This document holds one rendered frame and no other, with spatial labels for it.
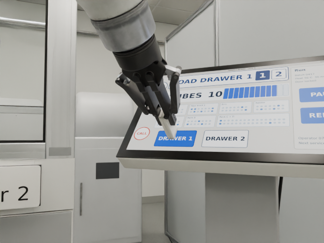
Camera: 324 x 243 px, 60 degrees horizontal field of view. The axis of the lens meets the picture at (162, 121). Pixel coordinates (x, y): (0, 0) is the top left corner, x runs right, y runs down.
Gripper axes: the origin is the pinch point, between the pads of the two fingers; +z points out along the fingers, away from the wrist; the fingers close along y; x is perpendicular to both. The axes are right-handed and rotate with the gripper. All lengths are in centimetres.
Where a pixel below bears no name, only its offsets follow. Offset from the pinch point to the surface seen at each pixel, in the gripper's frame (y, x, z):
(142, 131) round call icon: 8.8, -2.2, 5.0
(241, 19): 2, -134, 49
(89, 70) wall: 233, -241, 145
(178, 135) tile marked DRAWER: -0.6, -1.0, 5.0
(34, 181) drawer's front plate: 39.6, 10.5, 10.6
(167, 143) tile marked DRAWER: 1.5, 1.3, 5.0
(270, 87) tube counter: -19.6, -15.1, 5.0
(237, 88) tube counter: -12.3, -15.5, 5.0
